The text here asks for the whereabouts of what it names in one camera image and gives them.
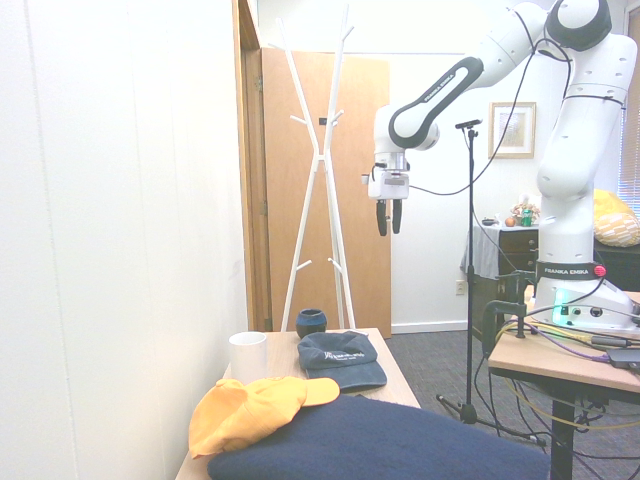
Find yellow patterned pillow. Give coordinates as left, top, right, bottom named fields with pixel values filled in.
left=591, top=188, right=640, bottom=248

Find navy blue folded blanket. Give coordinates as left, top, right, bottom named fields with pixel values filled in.
left=206, top=396, right=552, bottom=480

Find flat black box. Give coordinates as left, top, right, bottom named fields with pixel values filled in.
left=606, top=348, right=640, bottom=370

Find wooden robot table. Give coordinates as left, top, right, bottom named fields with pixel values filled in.
left=487, top=291, right=640, bottom=480

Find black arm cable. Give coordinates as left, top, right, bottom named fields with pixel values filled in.
left=408, top=7, right=576, bottom=197

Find navy blue baseball cap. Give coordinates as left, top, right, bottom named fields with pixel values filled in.
left=297, top=330, right=389, bottom=393

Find dark blue ceramic pot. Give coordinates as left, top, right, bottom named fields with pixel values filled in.
left=295, top=308, right=329, bottom=340

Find yellow cable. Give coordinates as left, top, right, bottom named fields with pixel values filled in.
left=492, top=319, right=640, bottom=434

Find grey hanging cloth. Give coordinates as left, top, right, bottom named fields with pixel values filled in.
left=459, top=223, right=504, bottom=279

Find framed wall picture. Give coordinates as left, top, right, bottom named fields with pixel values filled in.
left=487, top=101, right=538, bottom=160

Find yellow baseball cap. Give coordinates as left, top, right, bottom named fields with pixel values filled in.
left=188, top=377, right=341, bottom=459

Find purple cable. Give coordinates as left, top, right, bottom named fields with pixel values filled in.
left=492, top=308, right=640, bottom=362

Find dark wooden dresser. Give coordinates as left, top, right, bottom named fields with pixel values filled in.
left=492, top=225, right=640, bottom=302

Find dried flower decoration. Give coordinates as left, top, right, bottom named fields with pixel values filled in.
left=509, top=193, right=542, bottom=227

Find black camera tripod stand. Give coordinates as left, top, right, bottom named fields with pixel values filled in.
left=435, top=127, right=547, bottom=447

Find white cylindrical cup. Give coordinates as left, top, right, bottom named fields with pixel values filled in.
left=228, top=330, right=269, bottom=384

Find wooden door frame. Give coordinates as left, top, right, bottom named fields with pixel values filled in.
left=232, top=0, right=274, bottom=333

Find black metal clamp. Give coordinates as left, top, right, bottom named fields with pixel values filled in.
left=478, top=268, right=537, bottom=352

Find light wooden door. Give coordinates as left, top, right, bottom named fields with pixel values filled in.
left=259, top=48, right=393, bottom=334

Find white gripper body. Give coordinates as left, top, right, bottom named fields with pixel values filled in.
left=368, top=167, right=414, bottom=202

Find white wooden coat rack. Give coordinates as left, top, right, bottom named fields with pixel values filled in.
left=268, top=3, right=358, bottom=334

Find window blinds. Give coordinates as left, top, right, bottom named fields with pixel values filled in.
left=616, top=0, right=640, bottom=214

